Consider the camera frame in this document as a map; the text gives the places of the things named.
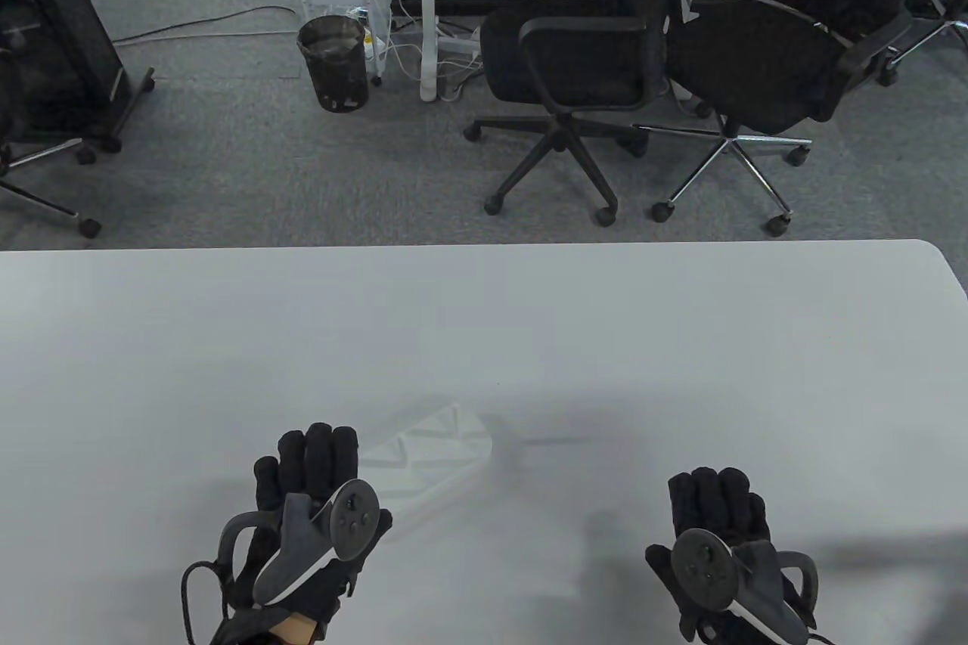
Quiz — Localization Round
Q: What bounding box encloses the person's right hand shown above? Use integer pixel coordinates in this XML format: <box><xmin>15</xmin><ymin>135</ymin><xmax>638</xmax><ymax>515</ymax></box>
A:
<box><xmin>645</xmin><ymin>467</ymin><xmax>821</xmax><ymax>642</ymax></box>

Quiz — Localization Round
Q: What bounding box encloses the person's left hand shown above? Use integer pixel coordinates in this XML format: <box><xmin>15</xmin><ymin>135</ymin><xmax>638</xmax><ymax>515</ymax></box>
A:
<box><xmin>227</xmin><ymin>424</ymin><xmax>394</xmax><ymax>627</ymax></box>

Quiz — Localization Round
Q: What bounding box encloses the grey hand controller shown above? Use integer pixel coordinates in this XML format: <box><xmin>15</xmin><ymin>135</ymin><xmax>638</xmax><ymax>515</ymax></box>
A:
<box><xmin>219</xmin><ymin>479</ymin><xmax>381</xmax><ymax>604</ymax></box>
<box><xmin>671</xmin><ymin>528</ymin><xmax>820</xmax><ymax>642</ymax></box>

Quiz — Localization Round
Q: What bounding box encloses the white Hanoi Tower plate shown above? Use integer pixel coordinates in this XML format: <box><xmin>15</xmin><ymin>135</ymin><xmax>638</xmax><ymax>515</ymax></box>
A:
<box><xmin>359</xmin><ymin>407</ymin><xmax>496</xmax><ymax>495</ymax></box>

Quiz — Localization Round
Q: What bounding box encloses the person's left forearm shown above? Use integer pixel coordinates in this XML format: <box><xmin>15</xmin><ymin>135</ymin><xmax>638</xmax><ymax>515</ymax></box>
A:
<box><xmin>265</xmin><ymin>615</ymin><xmax>318</xmax><ymax>645</ymax></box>

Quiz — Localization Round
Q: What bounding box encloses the black mesh waste bin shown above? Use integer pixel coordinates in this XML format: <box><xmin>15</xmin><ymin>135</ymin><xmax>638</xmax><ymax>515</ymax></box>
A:
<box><xmin>296</xmin><ymin>15</ymin><xmax>371</xmax><ymax>113</ymax></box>

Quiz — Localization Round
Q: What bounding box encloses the black office chair chrome base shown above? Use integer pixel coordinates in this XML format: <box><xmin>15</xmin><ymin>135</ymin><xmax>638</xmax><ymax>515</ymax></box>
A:
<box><xmin>634</xmin><ymin>0</ymin><xmax>961</xmax><ymax>236</ymax></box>

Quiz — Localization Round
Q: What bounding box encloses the black cabinet on wheels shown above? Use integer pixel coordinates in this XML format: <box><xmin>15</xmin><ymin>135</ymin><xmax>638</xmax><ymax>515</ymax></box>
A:
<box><xmin>0</xmin><ymin>0</ymin><xmax>156</xmax><ymax>153</ymax></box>

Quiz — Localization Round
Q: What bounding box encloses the black left glove cable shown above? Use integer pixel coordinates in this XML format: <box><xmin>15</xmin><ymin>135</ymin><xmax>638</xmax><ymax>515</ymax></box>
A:
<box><xmin>180</xmin><ymin>562</ymin><xmax>228</xmax><ymax>645</ymax></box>

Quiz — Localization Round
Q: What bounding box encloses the white power cable bundle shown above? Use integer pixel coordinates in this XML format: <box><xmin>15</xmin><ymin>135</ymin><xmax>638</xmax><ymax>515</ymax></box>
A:
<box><xmin>378</xmin><ymin>2</ymin><xmax>485</xmax><ymax>101</ymax></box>

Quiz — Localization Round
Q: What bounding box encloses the grey floor cable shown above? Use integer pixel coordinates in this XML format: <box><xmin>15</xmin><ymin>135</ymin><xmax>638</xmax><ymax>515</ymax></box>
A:
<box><xmin>113</xmin><ymin>5</ymin><xmax>299</xmax><ymax>45</ymax></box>

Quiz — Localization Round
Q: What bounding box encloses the white wire cart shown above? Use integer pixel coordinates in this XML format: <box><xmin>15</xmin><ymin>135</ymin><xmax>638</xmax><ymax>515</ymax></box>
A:
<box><xmin>286</xmin><ymin>0</ymin><xmax>394</xmax><ymax>86</ymax></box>

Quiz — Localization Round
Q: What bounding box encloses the white table leg post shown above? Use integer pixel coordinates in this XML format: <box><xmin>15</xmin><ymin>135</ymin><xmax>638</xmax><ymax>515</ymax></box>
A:
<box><xmin>420</xmin><ymin>0</ymin><xmax>439</xmax><ymax>101</ymax></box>

